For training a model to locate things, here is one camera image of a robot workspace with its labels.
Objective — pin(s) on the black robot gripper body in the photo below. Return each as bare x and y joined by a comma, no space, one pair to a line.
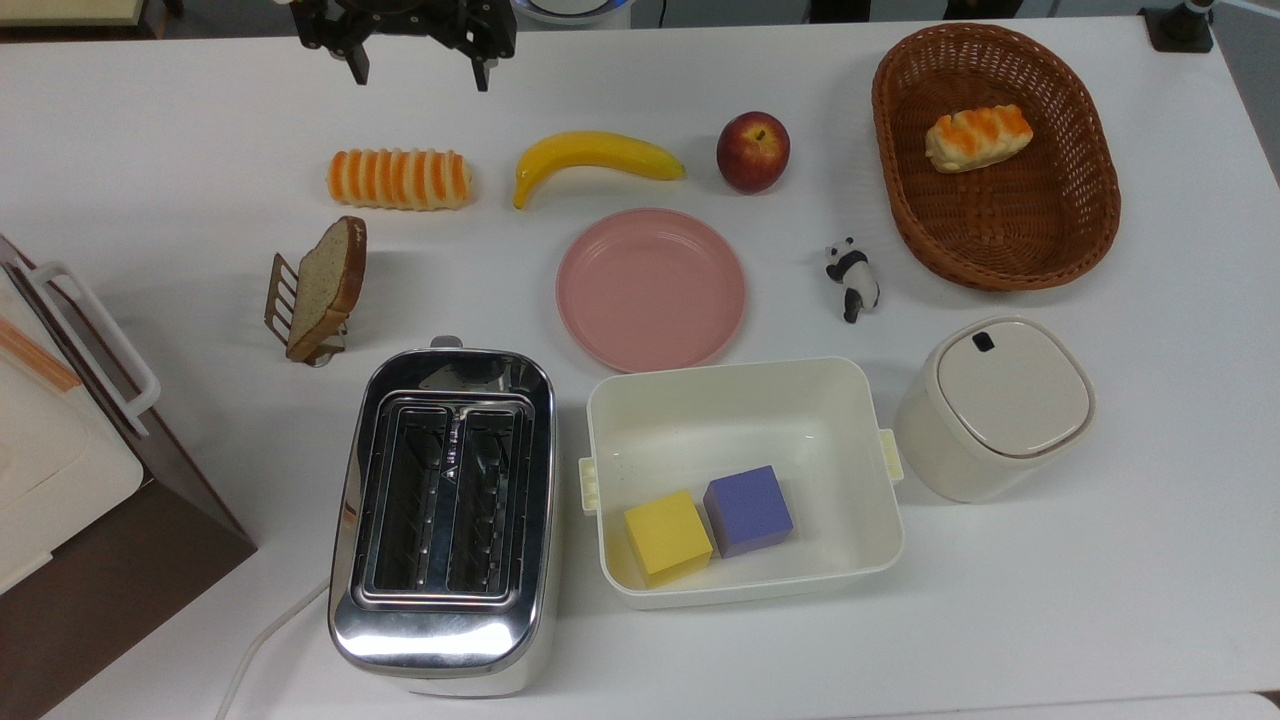
405,15

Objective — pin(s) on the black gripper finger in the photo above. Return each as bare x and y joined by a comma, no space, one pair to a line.
358,65
481,70

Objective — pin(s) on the brown crust bread slice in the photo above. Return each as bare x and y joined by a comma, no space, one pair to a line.
330,280

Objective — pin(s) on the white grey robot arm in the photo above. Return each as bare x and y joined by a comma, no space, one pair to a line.
570,6

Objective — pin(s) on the orange striped long bread roll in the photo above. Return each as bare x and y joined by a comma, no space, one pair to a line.
400,180

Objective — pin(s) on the silver cream toaster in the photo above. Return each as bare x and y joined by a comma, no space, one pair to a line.
440,630

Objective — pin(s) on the yellow banana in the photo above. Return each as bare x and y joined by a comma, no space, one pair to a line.
590,153

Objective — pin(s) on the metal toast rack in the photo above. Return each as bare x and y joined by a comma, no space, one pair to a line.
281,295

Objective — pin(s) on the pink plate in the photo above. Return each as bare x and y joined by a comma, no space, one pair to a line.
650,290

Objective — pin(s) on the red apple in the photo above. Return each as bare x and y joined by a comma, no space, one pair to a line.
752,155

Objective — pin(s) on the cream plastic container box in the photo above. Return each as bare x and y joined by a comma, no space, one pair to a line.
730,420

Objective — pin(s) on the panda figurine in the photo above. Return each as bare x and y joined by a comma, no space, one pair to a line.
856,280

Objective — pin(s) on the yellow cube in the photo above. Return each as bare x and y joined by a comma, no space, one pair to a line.
667,535

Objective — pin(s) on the orange glazed bun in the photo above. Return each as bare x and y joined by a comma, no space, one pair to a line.
978,138

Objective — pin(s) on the purple cube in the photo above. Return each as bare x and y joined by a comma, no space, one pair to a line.
748,510

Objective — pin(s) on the brown wicker basket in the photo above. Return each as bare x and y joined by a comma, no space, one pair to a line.
1010,235

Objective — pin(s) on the cream lidded trash can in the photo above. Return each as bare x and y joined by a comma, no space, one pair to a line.
1000,400

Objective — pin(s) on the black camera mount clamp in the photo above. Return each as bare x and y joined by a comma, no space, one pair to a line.
1178,28

